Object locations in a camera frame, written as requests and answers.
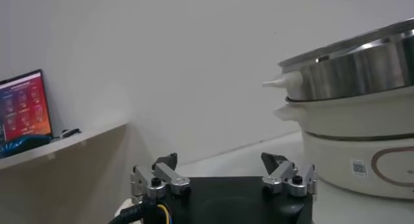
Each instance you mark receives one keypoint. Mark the white side table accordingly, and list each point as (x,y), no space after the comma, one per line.
(64,180)

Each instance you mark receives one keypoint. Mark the white electric cooker base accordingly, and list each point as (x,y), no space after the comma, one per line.
(339,154)

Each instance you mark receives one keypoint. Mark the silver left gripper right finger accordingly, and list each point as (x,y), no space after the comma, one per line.
(281,175)

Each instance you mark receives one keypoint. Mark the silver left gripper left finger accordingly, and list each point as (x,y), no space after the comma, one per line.
(171,178)

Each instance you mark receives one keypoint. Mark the small black device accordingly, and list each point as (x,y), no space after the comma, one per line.
(69,133)

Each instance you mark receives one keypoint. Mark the blue computer mouse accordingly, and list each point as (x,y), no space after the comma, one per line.
(22,146)

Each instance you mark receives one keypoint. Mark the black laptop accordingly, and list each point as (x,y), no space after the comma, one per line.
(24,108)

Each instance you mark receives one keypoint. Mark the stainless steel steamer basket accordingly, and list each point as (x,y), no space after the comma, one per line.
(355,70)

